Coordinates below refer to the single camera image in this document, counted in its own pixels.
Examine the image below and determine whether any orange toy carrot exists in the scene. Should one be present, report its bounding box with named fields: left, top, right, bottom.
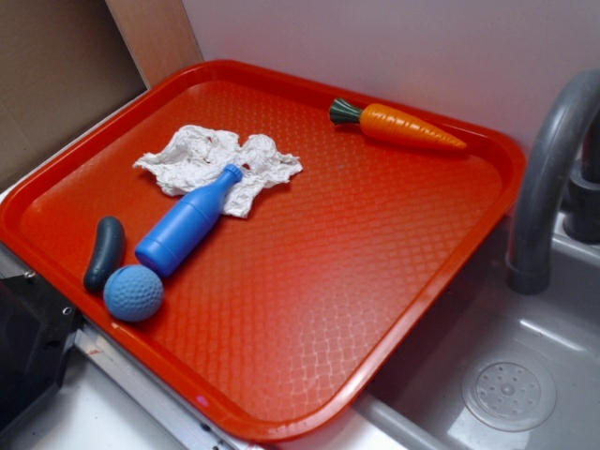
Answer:
left=329, top=98, right=468, bottom=152

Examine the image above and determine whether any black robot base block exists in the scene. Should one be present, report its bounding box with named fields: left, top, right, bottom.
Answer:
left=1, top=275, right=82, bottom=440

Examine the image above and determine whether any sink drain strainer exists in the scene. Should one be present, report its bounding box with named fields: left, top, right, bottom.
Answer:
left=461, top=356, right=557, bottom=432

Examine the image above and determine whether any blue dimpled ball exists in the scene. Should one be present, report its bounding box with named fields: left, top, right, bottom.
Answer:
left=103, top=264, right=164, bottom=323

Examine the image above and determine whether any red plastic tray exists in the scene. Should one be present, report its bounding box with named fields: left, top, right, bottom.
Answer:
left=1, top=61, right=525, bottom=443

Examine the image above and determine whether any dark green toy cucumber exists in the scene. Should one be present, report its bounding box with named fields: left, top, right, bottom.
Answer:
left=83, top=216, right=126, bottom=293

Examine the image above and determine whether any crumpled white paper towel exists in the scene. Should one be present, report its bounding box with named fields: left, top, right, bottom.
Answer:
left=133, top=125, right=303, bottom=218

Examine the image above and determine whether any brown cardboard panel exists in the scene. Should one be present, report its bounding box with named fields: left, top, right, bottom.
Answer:
left=1, top=1, right=203, bottom=188

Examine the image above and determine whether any grey toy faucet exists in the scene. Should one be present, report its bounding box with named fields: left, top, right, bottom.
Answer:
left=506, top=68, right=599, bottom=294

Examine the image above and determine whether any grey plastic sink basin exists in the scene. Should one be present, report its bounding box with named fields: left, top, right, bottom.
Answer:
left=355, top=226, right=599, bottom=449

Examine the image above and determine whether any blue plastic bottle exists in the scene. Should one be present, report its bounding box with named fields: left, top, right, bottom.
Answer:
left=134, top=164, right=243, bottom=278

